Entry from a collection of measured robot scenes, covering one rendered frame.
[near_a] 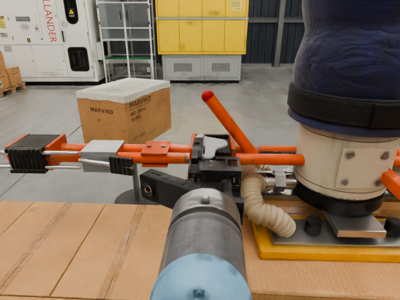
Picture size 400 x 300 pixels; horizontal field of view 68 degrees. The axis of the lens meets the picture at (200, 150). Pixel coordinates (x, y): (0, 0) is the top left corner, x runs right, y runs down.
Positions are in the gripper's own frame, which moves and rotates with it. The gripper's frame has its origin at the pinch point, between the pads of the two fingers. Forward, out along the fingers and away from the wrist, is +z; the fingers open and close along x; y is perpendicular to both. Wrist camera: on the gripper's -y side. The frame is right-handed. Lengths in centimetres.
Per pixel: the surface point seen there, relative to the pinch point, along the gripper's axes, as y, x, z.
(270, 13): 185, 56, 1054
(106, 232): -46, -66, 57
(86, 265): -48, -66, 36
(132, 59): -206, -60, 710
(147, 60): -169, -61, 712
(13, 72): -451, -78, 607
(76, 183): -131, -121, 195
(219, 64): 13, -71, 727
